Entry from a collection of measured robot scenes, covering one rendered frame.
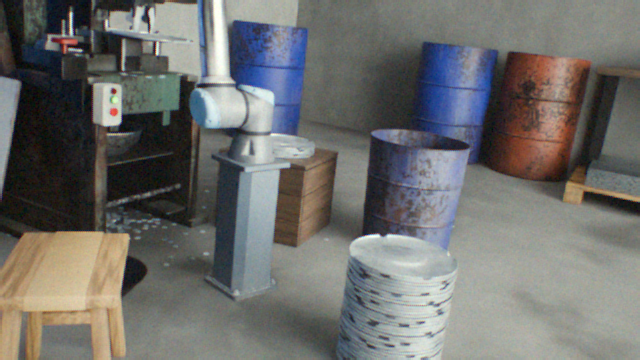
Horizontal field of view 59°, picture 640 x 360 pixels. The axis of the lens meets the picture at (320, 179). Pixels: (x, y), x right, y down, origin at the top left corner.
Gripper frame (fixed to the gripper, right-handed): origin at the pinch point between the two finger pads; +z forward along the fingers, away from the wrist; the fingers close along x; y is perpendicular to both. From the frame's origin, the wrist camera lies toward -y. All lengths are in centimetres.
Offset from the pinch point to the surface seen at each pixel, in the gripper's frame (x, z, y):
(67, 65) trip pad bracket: 34.4, 12.1, -2.9
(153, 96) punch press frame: -4.8, 24.4, -0.8
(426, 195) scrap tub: -55, 51, -98
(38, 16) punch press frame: 13.8, -0.5, 40.2
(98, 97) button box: 28.1, 21.6, -9.5
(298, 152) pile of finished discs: -46, 44, -44
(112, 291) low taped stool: 83, 46, -79
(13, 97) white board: 31, 28, 31
